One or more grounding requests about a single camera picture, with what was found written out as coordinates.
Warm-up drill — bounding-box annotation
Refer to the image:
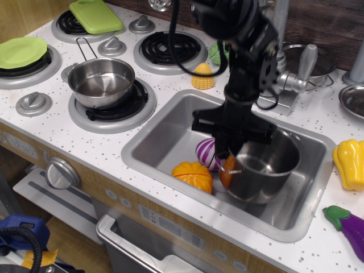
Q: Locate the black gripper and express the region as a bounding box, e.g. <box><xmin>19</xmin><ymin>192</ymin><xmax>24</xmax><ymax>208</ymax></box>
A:
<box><xmin>192</xmin><ymin>99</ymin><xmax>276</xmax><ymax>157</ymax></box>

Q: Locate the grey stove knob middle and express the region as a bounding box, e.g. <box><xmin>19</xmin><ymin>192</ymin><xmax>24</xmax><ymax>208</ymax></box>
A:
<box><xmin>97</xmin><ymin>36</ymin><xmax>127</xmax><ymax>57</ymax></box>

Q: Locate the grey post at right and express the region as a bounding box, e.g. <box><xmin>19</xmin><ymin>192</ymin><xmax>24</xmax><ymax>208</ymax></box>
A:
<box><xmin>342</xmin><ymin>43</ymin><xmax>364</xmax><ymax>85</ymax></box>

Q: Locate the purple striped toy onion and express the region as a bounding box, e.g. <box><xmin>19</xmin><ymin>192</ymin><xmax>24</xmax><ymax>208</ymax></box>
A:
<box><xmin>195</xmin><ymin>138</ymin><xmax>221</xmax><ymax>172</ymax></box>

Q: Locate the steel bowl at right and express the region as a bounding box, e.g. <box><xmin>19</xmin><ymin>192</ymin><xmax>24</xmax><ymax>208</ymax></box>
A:
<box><xmin>338</xmin><ymin>84</ymin><xmax>363</xmax><ymax>119</ymax></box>

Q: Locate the blue clamp with black cable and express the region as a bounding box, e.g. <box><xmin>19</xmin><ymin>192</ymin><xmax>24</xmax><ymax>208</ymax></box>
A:
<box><xmin>1</xmin><ymin>214</ymin><xmax>50</xmax><ymax>272</ymax></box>

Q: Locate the grey stove knob back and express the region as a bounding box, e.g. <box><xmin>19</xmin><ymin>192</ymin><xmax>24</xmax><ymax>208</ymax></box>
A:
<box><xmin>129</xmin><ymin>15</ymin><xmax>156</xmax><ymax>35</ymax></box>

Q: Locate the purple toy eggplant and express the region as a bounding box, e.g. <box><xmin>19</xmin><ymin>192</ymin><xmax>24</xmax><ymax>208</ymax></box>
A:
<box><xmin>322</xmin><ymin>205</ymin><xmax>363</xmax><ymax>262</ymax></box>

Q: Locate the yellow toy bell pepper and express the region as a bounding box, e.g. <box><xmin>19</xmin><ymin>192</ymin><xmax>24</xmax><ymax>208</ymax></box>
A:
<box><xmin>332</xmin><ymin>139</ymin><xmax>363</xmax><ymax>192</ymax></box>

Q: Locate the grey sink basin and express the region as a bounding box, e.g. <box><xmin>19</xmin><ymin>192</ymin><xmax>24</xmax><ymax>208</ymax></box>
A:
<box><xmin>121</xmin><ymin>90</ymin><xmax>335</xmax><ymax>242</ymax></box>

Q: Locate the grey stove knob front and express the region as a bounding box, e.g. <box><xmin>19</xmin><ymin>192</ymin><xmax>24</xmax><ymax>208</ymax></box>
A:
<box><xmin>15</xmin><ymin>92</ymin><xmax>52</xmax><ymax>117</ymax></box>

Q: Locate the yellow toy corn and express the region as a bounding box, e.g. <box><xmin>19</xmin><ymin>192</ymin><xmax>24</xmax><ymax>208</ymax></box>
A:
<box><xmin>191</xmin><ymin>63</ymin><xmax>215</xmax><ymax>90</ymax></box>

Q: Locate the back left stove burner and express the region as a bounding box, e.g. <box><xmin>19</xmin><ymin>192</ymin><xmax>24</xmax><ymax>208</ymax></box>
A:
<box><xmin>51</xmin><ymin>10</ymin><xmax>116</xmax><ymax>44</ymax></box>

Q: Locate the orange toy pumpkin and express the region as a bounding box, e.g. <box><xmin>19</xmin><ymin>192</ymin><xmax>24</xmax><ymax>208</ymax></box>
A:
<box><xmin>171</xmin><ymin>162</ymin><xmax>213</xmax><ymax>194</ymax></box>

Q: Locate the grey oven door handle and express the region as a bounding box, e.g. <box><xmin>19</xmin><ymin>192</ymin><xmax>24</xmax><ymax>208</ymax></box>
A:
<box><xmin>96</xmin><ymin>214</ymin><xmax>171</xmax><ymax>273</ymax></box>

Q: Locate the steel saucepan with handle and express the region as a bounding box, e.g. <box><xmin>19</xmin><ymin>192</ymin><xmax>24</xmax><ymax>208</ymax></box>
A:
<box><xmin>67</xmin><ymin>37</ymin><xmax>136</xmax><ymax>110</ymax></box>

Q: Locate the green plate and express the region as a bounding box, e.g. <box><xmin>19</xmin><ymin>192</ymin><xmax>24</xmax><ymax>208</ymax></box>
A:
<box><xmin>1</xmin><ymin>36</ymin><xmax>48</xmax><ymax>69</ymax></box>

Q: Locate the back right stove burner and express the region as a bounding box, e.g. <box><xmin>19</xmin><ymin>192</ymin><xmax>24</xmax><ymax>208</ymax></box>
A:
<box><xmin>133</xmin><ymin>31</ymin><xmax>208</xmax><ymax>76</ymax></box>

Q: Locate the steel strainer pot behind faucet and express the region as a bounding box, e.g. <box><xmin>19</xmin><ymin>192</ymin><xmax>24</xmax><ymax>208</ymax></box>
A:
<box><xmin>283</xmin><ymin>43</ymin><xmax>337</xmax><ymax>90</ymax></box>

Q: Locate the hanging silver ladle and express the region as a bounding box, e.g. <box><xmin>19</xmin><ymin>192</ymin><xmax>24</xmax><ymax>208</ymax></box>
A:
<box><xmin>148</xmin><ymin>0</ymin><xmax>173</xmax><ymax>12</ymax></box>

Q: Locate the front left stove burner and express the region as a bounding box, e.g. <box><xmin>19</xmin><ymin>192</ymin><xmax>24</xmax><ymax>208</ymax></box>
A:
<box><xmin>1</xmin><ymin>45</ymin><xmax>61</xmax><ymax>90</ymax></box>

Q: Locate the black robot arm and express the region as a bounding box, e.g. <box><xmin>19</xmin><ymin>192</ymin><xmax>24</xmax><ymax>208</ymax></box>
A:
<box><xmin>192</xmin><ymin>1</ymin><xmax>278</xmax><ymax>159</ymax></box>

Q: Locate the stove burner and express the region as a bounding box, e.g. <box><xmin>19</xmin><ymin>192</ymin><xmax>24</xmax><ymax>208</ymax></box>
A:
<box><xmin>68</xmin><ymin>78</ymin><xmax>156</xmax><ymax>134</ymax></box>
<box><xmin>1</xmin><ymin>45</ymin><xmax>61</xmax><ymax>90</ymax></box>
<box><xmin>133</xmin><ymin>31</ymin><xmax>208</xmax><ymax>76</ymax></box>
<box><xmin>51</xmin><ymin>10</ymin><xmax>116</xmax><ymax>44</ymax></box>

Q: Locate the green toy cabbage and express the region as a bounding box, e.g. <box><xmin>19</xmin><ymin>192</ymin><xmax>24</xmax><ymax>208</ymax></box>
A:
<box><xmin>209</xmin><ymin>42</ymin><xmax>229</xmax><ymax>65</ymax></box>

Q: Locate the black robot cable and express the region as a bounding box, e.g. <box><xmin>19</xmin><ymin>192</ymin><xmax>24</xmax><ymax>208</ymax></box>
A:
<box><xmin>168</xmin><ymin>0</ymin><xmax>230</xmax><ymax>77</ymax></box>

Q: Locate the green cutting board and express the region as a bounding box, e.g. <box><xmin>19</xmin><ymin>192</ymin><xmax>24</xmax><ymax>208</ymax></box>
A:
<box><xmin>69</xmin><ymin>1</ymin><xmax>123</xmax><ymax>34</ymax></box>

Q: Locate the grey stove knob behind saucepan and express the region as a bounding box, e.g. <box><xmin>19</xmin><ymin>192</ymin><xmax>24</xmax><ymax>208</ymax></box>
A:
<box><xmin>61</xmin><ymin>63</ymin><xmax>78</xmax><ymax>83</ymax></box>

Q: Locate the front right stove burner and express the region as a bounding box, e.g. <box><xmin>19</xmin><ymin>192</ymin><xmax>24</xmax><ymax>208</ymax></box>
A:
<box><xmin>68</xmin><ymin>78</ymin><xmax>156</xmax><ymax>134</ymax></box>

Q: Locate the silver oven dial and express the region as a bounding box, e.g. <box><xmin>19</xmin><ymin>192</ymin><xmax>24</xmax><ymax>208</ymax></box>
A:
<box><xmin>45</xmin><ymin>157</ymin><xmax>81</xmax><ymax>190</ymax></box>

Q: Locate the silver toy faucet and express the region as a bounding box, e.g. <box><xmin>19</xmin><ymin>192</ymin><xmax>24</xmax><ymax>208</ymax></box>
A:
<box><xmin>257</xmin><ymin>1</ymin><xmax>318</xmax><ymax>115</ymax></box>

